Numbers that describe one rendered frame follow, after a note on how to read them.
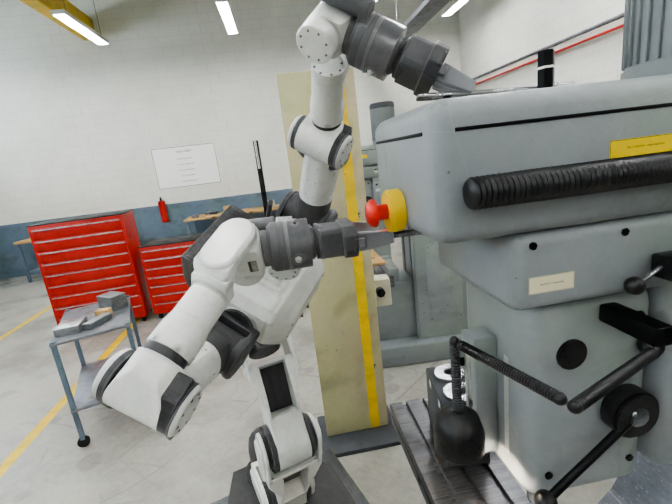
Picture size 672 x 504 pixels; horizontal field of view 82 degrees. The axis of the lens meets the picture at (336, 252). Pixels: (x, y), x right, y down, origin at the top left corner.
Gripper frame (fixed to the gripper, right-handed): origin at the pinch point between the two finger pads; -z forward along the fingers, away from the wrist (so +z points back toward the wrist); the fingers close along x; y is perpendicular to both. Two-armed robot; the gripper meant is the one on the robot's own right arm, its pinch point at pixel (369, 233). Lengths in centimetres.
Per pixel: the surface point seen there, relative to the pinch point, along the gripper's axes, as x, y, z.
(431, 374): 37, 56, -23
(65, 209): 883, 37, 509
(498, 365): -29.7, 11.5, -7.8
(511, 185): -31.6, -9.6, -8.4
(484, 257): -20.5, 1.1, -11.2
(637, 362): -34.2, 11.3, -21.6
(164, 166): 884, -31, 278
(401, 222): -17.8, -4.7, -0.9
